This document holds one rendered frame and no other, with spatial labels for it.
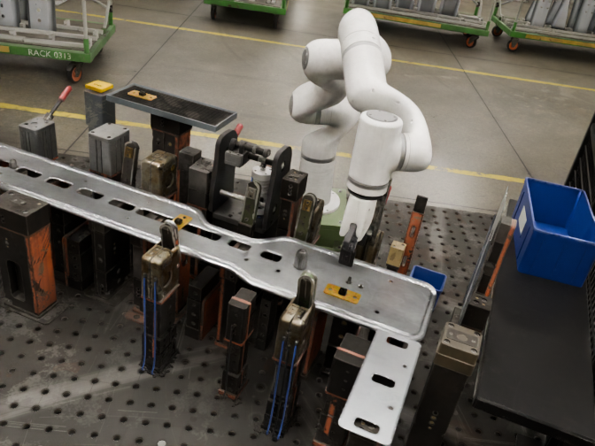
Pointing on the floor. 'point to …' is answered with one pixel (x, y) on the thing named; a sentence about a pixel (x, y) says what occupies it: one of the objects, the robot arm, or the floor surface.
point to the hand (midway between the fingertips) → (351, 250)
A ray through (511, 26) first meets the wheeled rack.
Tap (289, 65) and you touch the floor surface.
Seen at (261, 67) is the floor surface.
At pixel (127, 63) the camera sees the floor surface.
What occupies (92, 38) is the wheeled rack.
